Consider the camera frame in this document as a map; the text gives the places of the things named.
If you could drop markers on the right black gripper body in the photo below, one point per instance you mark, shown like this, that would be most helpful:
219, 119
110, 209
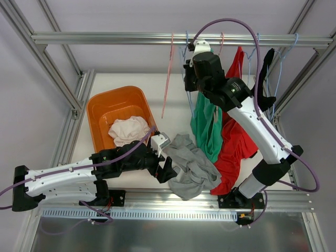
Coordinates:
189, 79

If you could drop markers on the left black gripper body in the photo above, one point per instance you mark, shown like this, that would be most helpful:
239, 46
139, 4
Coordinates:
158, 166

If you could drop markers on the grey shirt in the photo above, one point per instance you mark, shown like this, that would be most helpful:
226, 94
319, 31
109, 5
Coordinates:
195, 172

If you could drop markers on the pink wire hanger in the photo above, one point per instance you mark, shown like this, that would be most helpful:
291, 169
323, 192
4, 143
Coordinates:
171, 58

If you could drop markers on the white tank top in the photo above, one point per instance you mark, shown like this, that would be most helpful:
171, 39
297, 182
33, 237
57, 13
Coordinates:
126, 131

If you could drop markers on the blue hanger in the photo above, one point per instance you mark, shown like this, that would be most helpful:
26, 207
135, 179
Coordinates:
282, 56
249, 58
182, 56

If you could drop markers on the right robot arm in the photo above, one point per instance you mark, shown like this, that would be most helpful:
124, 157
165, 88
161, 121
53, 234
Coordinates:
204, 73

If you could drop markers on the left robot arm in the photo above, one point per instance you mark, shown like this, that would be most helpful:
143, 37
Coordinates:
86, 180

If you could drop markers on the blue hanger under red shirt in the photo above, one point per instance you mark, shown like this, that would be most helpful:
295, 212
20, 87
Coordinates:
249, 58

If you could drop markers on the blue hanger under black shirt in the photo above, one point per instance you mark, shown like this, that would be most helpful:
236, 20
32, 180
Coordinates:
282, 56

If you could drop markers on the green shirt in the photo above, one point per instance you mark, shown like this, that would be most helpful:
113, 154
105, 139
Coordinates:
206, 125

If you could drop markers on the orange plastic basket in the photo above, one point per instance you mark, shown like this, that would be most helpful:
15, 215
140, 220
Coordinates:
121, 103

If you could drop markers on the red shirt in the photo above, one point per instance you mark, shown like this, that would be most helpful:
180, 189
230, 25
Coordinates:
237, 145

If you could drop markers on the black shirt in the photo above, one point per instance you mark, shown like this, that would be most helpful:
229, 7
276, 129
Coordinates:
264, 102

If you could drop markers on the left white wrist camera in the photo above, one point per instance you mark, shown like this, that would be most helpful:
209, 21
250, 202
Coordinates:
159, 142

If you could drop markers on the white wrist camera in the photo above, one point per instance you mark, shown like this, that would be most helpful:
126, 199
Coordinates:
197, 47
159, 142

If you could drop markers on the aluminium front frame rail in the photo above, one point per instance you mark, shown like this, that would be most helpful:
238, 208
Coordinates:
277, 201

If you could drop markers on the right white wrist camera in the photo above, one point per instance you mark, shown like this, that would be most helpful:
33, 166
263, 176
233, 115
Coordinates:
197, 47

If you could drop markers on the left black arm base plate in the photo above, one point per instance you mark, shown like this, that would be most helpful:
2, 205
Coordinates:
112, 198

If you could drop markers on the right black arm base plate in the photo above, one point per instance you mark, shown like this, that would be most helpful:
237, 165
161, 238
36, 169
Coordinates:
227, 201

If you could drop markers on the white slotted cable duct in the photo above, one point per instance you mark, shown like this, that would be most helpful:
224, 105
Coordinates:
123, 213

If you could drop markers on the aluminium hanging rail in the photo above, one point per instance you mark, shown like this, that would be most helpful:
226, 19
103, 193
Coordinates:
113, 38

